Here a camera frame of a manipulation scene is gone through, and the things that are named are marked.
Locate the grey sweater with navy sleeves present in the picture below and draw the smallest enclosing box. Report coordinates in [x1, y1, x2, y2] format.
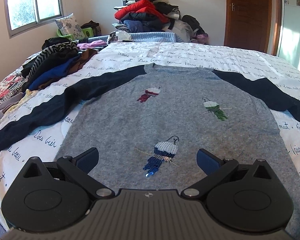
[0, 63, 300, 239]

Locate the blue garment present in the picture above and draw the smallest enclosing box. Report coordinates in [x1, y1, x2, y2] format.
[27, 55, 80, 90]

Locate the white bedspread with script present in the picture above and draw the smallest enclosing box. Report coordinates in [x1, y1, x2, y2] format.
[0, 42, 300, 230]

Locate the brown garment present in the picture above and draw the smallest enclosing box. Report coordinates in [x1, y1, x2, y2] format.
[38, 48, 99, 91]

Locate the floral red sheet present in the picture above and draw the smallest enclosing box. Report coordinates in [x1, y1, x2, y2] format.
[0, 74, 26, 104]

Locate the black striped garment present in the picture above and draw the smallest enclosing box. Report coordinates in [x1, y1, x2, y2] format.
[21, 42, 79, 80]

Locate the purple garment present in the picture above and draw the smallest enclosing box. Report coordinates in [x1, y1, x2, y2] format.
[77, 40, 107, 49]

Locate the green plastic basket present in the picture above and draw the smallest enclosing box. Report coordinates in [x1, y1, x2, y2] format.
[57, 28, 94, 41]

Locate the white crumpled cloth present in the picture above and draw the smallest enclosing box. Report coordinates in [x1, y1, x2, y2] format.
[107, 31, 133, 44]

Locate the floral cushion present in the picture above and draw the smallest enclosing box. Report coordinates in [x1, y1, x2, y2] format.
[55, 13, 85, 40]

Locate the brown wooden door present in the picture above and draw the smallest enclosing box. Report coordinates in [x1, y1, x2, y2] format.
[224, 0, 283, 55]

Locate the light blue knit blanket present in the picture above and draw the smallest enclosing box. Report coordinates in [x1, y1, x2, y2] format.
[129, 32, 184, 42]

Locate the dark navy jacket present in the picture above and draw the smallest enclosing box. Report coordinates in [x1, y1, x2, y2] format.
[120, 12, 164, 33]

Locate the red jacket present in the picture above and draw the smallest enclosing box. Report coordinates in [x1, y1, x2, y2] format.
[114, 0, 169, 23]

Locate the black backpack by wall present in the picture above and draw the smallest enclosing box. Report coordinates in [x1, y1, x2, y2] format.
[181, 15, 205, 36]

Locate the window with grey frame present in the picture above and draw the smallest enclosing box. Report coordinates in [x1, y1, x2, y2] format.
[5, 0, 63, 37]

